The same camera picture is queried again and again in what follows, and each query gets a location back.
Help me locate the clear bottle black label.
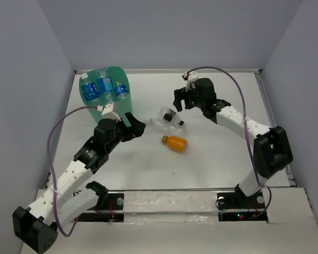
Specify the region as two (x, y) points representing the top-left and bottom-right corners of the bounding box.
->
(159, 106), (184, 127)

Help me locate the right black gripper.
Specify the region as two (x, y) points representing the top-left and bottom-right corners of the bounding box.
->
(172, 84), (205, 112)

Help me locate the blue label bottle large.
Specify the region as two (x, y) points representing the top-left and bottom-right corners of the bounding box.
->
(79, 73), (100, 105)

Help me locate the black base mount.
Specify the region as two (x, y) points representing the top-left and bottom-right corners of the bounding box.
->
(79, 193), (125, 223)
(215, 191), (268, 222)

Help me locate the small blue cap bottle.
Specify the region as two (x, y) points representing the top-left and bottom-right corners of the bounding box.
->
(114, 81), (129, 101)

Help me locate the clear bottle white cap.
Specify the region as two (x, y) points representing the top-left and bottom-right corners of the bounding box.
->
(148, 118), (187, 137)

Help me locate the orange juice bottle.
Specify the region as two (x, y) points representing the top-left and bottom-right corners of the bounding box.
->
(162, 135), (188, 153)

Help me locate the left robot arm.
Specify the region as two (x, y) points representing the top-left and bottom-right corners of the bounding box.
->
(12, 112), (146, 253)

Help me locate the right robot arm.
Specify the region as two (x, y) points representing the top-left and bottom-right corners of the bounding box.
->
(173, 75), (293, 207)

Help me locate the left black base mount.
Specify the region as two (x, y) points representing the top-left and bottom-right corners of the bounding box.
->
(79, 193), (125, 223)

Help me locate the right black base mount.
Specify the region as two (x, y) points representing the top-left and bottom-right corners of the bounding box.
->
(215, 191), (268, 222)

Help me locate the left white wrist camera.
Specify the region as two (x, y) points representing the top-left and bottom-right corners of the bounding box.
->
(96, 102), (121, 122)

